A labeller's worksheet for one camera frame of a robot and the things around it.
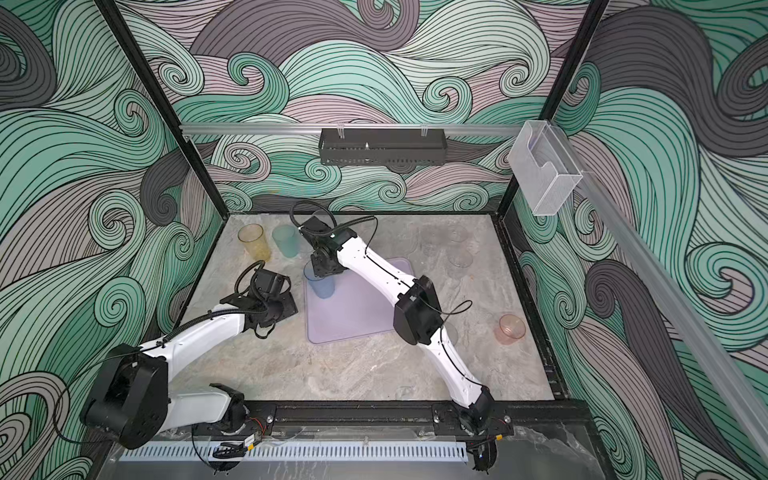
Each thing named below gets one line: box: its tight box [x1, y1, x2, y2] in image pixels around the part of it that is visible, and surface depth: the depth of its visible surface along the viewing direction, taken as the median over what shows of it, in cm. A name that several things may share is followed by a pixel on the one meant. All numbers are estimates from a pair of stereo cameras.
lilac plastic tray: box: [305, 257, 415, 344], surface depth 94 cm
